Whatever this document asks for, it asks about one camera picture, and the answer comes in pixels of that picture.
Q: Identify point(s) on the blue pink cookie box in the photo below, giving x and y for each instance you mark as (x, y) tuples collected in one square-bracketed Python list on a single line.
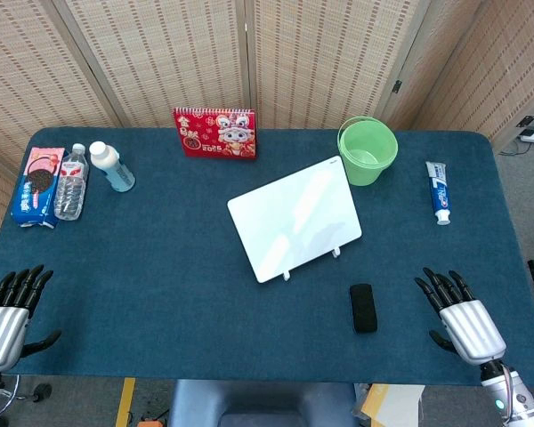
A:
[(38, 187)]

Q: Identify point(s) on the green plastic bucket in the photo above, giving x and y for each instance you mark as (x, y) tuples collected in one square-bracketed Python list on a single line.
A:
[(366, 151)]

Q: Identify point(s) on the yellow paper sheet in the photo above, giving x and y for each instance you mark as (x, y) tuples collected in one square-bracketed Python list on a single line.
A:
[(394, 405)]

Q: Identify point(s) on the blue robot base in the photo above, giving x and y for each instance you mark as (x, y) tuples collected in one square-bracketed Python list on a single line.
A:
[(262, 402)]

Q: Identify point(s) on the clear water bottle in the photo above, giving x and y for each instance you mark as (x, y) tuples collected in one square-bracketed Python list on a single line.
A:
[(72, 182)]

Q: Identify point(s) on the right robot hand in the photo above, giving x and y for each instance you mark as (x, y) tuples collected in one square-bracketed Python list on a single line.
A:
[(469, 331)]

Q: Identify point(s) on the blue felt table mat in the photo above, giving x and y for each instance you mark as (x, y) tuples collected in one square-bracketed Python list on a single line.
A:
[(258, 258)]

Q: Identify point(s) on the black caster wheel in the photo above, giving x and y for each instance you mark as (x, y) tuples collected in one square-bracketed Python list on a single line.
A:
[(42, 392)]

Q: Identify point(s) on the red desk calendar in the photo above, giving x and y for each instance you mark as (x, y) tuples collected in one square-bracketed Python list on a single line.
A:
[(216, 132)]

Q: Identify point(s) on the white board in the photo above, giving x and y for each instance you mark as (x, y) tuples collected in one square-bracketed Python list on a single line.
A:
[(293, 219)]

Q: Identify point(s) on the white milk drink bottle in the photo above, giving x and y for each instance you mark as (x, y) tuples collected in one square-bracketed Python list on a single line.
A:
[(112, 166)]

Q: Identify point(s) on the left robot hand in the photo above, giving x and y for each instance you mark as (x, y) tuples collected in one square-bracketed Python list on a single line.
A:
[(2, 331)]

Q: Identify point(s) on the woven folding screen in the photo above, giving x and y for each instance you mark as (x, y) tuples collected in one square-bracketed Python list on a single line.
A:
[(267, 62)]

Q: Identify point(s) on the blue white toothpaste tube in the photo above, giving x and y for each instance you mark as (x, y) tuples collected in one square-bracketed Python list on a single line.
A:
[(439, 192)]

